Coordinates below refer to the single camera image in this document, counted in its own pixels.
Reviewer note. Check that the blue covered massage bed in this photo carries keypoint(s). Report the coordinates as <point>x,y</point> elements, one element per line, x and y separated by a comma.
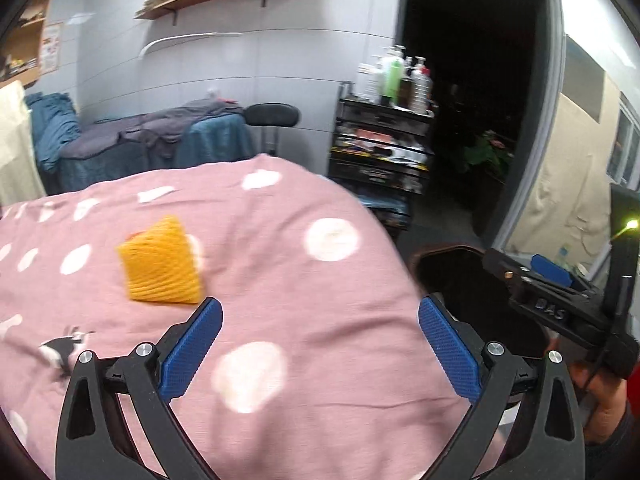
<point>210,145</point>

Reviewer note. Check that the black stool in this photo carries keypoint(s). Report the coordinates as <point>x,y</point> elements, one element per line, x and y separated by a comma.
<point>272,114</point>

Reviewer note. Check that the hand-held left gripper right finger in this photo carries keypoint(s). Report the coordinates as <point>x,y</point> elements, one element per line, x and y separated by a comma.
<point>450,350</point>

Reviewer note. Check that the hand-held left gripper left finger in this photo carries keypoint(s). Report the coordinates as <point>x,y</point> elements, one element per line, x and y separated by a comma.
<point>192,350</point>

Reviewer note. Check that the wooden cubby shelf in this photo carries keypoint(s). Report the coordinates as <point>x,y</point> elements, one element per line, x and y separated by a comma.
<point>27,35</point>

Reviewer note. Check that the white pump bottle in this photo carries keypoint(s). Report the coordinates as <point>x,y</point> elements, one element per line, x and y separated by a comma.
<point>369,85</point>

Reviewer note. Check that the grey blanket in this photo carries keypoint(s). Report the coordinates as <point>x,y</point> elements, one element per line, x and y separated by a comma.
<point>145,130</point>

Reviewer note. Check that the person's right hand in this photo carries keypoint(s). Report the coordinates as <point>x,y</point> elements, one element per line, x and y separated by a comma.
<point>600,400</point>

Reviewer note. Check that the blue cloth pile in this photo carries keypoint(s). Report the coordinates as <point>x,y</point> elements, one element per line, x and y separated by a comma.
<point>50,125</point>

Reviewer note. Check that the orange foam fruit net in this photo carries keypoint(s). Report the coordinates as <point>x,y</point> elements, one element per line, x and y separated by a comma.
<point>162,260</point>

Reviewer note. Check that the dark brown bottle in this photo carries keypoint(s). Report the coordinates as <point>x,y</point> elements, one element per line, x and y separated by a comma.
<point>405,87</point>

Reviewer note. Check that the green pump bottle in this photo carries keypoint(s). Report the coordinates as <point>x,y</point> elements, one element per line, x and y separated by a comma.
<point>392,75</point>

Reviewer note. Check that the person's right forearm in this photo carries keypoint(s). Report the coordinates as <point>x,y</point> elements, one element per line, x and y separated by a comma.
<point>620,450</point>

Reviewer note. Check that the potted plant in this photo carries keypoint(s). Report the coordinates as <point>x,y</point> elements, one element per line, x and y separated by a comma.
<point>487,152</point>

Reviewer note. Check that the dark trash bin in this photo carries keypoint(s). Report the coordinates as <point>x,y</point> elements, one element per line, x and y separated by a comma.
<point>470,280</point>

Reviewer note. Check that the black mesh cart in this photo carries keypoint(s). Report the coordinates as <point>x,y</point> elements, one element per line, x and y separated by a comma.
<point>380,165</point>

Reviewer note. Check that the clear pump bottle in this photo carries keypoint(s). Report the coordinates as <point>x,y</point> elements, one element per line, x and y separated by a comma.
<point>421,87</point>

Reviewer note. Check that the cream cloth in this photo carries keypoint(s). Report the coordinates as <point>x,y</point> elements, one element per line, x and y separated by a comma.
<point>17,150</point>

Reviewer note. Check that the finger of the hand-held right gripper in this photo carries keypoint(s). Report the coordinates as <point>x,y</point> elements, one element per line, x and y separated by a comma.
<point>550,267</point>
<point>507,270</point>

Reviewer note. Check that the pink polka dot blanket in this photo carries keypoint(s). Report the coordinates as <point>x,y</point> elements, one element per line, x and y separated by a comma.
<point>300,310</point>

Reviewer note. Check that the blue paper pile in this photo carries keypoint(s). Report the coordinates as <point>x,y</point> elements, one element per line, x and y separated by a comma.
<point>387,207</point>

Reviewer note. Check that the beige curtain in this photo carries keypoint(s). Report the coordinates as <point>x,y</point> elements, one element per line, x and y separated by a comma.
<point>565,185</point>

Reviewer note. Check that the red bordered wall poster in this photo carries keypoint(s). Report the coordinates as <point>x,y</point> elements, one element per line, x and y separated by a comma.
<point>51,47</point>

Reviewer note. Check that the white curved pipe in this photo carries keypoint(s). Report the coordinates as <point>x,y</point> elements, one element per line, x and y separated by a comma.
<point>190,37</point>

